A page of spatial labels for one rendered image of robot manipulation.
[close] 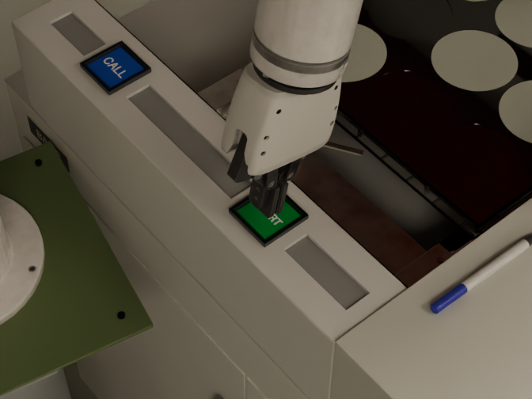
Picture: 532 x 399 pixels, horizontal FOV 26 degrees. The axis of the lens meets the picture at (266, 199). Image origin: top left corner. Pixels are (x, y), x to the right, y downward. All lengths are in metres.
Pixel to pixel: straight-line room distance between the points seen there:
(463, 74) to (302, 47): 0.45
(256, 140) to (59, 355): 0.35
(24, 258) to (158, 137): 0.20
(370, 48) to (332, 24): 0.45
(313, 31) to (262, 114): 0.10
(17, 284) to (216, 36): 0.45
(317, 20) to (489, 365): 0.34
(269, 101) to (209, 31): 0.55
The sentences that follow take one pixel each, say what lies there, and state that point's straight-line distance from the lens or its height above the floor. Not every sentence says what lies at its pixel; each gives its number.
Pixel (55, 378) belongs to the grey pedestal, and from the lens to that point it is 1.45.
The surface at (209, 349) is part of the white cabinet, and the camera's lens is 1.34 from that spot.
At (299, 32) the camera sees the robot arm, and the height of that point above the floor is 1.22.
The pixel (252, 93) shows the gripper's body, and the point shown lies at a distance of 0.98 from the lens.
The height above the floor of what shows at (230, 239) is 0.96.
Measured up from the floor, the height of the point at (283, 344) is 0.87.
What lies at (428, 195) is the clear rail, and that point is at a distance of 1.23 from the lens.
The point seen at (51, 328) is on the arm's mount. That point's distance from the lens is 1.23.
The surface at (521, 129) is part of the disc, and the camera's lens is 1.31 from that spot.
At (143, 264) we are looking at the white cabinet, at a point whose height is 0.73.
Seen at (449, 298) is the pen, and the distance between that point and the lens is 1.07.
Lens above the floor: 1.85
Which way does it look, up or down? 52 degrees down
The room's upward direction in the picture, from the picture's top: straight up
